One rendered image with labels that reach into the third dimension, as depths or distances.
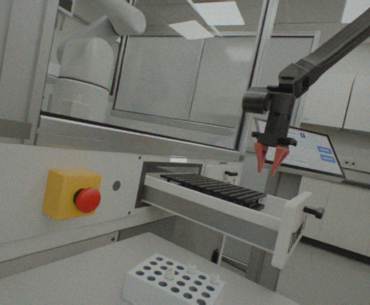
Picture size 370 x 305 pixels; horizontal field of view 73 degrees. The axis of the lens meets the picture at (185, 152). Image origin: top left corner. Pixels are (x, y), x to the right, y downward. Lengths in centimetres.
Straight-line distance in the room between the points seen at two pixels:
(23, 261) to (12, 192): 13
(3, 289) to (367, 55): 451
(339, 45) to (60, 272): 79
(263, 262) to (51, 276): 132
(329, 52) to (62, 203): 70
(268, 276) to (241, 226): 120
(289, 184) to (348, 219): 214
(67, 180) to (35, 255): 16
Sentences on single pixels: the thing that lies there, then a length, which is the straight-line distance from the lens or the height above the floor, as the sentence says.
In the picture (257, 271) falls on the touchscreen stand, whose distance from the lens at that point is 165.
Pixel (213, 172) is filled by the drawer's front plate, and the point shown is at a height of 90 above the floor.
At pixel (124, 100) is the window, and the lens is 54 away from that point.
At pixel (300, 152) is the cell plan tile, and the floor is 105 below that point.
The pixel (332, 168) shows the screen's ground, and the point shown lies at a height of 100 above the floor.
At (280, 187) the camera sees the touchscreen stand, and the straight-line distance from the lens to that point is 153.
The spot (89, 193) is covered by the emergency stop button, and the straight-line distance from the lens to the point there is 41.
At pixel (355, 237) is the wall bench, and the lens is 368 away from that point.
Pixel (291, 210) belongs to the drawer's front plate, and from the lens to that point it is 45.
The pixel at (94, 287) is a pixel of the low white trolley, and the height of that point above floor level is 76.
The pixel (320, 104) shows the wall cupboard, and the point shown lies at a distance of 395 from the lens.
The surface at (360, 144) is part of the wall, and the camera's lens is 429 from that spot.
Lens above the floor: 100
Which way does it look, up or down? 3 degrees down
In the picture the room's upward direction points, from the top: 11 degrees clockwise
